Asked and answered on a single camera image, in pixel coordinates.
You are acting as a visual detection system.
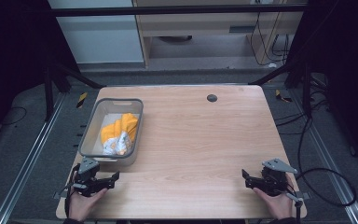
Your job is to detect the black metal stand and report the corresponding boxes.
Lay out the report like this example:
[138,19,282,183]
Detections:
[42,57,107,123]
[247,60,313,119]

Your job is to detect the light wooden desk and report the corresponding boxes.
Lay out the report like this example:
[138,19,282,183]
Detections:
[131,0,306,69]

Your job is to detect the aluminium floor rail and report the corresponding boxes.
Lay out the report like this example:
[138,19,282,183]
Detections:
[288,88,358,224]
[0,91,68,224]

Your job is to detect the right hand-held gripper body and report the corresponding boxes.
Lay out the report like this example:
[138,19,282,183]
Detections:
[260,158,298,198]

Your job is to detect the black hanging cables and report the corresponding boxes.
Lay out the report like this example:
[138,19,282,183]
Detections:
[249,11,291,68]

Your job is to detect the yellow and white cloth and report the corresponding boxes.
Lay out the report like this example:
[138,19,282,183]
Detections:
[100,112,140,156]

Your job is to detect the black looped cable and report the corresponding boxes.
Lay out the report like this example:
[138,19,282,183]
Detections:
[294,116,357,208]

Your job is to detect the black curtain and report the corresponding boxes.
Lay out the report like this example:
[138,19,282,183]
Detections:
[283,0,358,175]
[0,0,81,150]

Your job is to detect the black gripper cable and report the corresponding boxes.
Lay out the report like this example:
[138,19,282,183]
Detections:
[283,186,304,224]
[63,163,80,219]

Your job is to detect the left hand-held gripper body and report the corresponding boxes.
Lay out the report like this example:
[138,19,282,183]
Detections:
[72,157,107,198]

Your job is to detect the thin black floor cable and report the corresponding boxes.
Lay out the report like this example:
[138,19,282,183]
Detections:
[0,105,28,127]

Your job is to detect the grey plastic basket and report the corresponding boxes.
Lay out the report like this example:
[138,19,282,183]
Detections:
[77,97,145,167]

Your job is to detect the yellow and black tape strip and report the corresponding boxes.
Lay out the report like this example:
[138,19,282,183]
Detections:
[274,89,294,104]
[76,91,89,109]

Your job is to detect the person's left hand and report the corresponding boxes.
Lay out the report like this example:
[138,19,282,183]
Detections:
[68,187,109,222]

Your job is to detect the person's right hand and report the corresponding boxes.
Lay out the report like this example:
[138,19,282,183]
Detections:
[252,173,296,220]

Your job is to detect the black horizontal bar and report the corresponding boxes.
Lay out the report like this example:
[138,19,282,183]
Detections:
[49,4,308,18]

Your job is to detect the white cabinet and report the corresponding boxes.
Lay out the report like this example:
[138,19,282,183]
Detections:
[47,0,145,65]

